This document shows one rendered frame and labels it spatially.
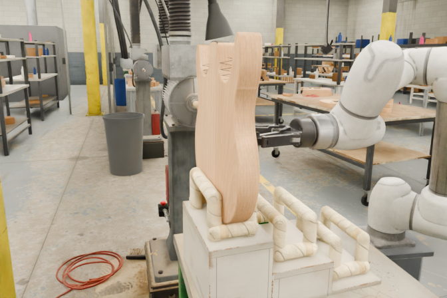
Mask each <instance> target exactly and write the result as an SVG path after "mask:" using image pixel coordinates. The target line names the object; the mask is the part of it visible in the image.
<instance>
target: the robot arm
mask: <svg viewBox="0 0 447 298"><path fill-rule="evenodd" d="M408 84H418V85H428V86H432V90H433V93H434V96H435V98H436V99H437V105H436V119H435V126H434V139H433V147H432V161H431V168H430V181H429V185H428V186H426V187H425V188H424V189H423V190H422V192H421V194H417V193H415V192H413V191H411V187H410V186H409V185H408V183H407V182H405V181H404V180H402V179H400V178H395V177H385V178H381V179H380V180H379V181H378V182H377V184H376V186H375V187H374V188H373V190H372V192H371V196H370V200H369V209H368V224H367V226H358V227H359V228H361V229H362V230H363V231H365V232H366V233H368V235H369V237H370V242H371V243H372V244H373V245H374V247H375V248H377V249H384V248H392V247H415V246H416V243H415V242H414V241H412V240H411V239H409V238H408V237H407V236H406V230H412V231H415V232H418V233H421V234H423V235H427V236H430V237H435V238H438V239H443V240H447V47H436V48H421V49H405V50H402V49H401V48H400V47H399V46H398V45H397V44H395V43H393V42H391V41H385V40H379V41H375V42H372V43H370V44H369V45H367V46H366V47H365V48H364V49H363V50H362V51H361V52H360V54H359V55H358V57H357V58H356V59H355V61H354V63H353V65H352V67H351V69H350V72H349V74H348V76H347V79H346V81H345V84H344V87H343V91H342V95H341V97H340V99H339V101H338V103H337V104H336V106H335V107H334V108H333V109H332V111H330V113H329V114H310V115H308V116H306V117H305V118H294V119H293V120H292V121H291V122H290V124H289V126H286V125H285V124H280V125H276V124H275V123H274V124H256V125H255V133H256V138H257V146H261V148H270V147H276V146H288V145H293V146H294V147H296V148H310V149H312V150H316V149H318V150H319V149H330V148H334V149H336V150H355V149H359V148H365V147H368V146H372V145H373V144H376V143H377V142H379V141H380V140H381V139H382V138H383V136H384V133H385V129H386V127H385V123H384V120H383V119H382V117H381V116H380V115H379V114H380V112H381V111H382V109H383V108H384V107H385V106H386V104H387V102H388V101H389V100H390V99H391V98H392V97H393V95H394V93H395V92H396V91H397V90H398V89H400V88H402V87H404V86H406V85H408Z"/></svg>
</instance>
